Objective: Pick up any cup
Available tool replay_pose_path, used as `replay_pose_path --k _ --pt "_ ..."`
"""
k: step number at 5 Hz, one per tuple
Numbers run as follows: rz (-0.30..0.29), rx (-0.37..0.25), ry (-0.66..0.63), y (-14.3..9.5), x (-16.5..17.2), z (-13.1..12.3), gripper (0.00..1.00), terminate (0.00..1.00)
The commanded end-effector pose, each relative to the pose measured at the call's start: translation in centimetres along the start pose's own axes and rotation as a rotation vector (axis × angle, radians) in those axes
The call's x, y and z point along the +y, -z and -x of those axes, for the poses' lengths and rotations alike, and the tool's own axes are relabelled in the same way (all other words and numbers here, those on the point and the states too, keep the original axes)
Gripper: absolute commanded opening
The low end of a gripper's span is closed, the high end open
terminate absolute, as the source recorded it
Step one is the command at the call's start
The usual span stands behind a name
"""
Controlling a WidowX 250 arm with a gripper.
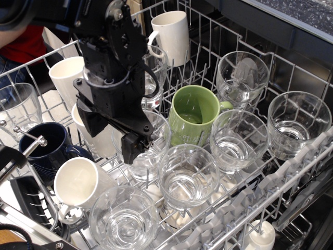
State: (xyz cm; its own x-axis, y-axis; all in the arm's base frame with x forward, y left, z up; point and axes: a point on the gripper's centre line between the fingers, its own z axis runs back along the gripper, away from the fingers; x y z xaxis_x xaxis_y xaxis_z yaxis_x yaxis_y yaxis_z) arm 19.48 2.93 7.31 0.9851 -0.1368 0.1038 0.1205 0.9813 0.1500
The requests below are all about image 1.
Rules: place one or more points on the person in red shirt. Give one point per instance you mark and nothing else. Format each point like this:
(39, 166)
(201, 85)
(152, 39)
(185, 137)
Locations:
(21, 46)

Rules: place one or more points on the far left clear glass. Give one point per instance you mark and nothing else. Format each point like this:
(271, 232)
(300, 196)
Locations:
(19, 107)

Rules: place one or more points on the middle right clear glass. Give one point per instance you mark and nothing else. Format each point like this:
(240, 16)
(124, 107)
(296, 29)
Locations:
(238, 138)

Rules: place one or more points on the tall white mug left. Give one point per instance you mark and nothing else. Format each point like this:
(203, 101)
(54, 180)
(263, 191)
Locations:
(63, 73)

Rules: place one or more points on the metal dishwasher rack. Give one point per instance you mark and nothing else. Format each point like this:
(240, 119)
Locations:
(299, 58)

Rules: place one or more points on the white rack roller wheel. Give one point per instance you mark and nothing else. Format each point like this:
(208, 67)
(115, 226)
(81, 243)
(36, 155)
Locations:
(261, 236)

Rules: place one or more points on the far right clear glass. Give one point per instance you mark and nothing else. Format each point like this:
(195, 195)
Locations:
(295, 119)

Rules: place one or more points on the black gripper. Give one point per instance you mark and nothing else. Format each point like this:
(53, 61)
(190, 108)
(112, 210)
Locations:
(113, 86)

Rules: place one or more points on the back white ceramic mug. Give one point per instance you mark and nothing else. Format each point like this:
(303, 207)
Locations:
(170, 31)

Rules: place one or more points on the grey plastic tine holder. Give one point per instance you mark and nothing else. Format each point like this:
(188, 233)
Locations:
(250, 203)

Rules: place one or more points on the green ceramic mug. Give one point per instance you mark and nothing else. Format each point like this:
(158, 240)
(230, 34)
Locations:
(193, 110)

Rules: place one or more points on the front centre clear glass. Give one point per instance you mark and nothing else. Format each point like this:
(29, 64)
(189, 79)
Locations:
(187, 175)

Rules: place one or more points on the clear glass cup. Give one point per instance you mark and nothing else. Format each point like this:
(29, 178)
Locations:
(123, 217)

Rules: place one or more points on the white mug middle left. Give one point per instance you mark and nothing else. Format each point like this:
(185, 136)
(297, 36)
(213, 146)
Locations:
(101, 145)

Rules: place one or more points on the front left white mug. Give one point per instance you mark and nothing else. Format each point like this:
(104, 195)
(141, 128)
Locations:
(78, 184)

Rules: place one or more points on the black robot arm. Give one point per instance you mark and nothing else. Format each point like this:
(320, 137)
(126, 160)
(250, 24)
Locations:
(59, 15)

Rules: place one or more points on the back right clear glass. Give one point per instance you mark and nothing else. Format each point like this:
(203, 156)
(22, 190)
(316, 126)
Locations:
(240, 78)

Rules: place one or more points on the dark blue mug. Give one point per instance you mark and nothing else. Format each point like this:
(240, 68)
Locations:
(46, 160)

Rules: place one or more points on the black clamp with metal screw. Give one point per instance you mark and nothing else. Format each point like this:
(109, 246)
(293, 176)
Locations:
(16, 159)

